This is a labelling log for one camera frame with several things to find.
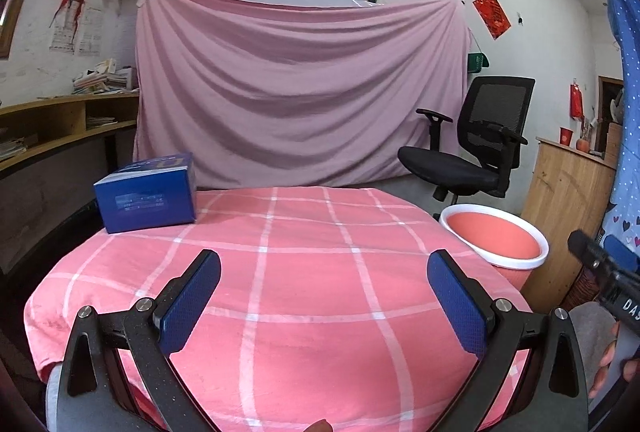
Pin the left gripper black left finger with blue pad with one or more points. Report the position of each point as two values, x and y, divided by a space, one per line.
94 392

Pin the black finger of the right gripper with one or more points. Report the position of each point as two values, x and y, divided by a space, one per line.
599 263

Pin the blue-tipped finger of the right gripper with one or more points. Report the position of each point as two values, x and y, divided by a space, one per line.
621 255

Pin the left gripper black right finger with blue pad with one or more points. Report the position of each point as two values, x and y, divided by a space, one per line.
551 393

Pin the red trash bin white rim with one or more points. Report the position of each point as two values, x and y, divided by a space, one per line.
512 246

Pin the wooden cabinet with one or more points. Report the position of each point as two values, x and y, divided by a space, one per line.
569 191

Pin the red paper cup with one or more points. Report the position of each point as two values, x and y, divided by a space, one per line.
566 136

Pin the black office chair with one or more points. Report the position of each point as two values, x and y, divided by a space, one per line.
490 128

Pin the blue cardboard box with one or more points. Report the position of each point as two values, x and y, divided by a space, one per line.
146 194

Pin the green object behind sheet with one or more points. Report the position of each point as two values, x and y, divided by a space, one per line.
476 62

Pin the pink checked tablecloth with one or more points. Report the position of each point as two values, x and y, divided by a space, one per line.
323 310

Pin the wooden curved shelf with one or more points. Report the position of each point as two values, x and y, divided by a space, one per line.
62 122

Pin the stack of books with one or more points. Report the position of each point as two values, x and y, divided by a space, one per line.
106 78

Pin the pink hanging sheet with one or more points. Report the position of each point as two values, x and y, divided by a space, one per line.
267 95

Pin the red paper wall sign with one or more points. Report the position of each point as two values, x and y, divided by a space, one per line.
494 17

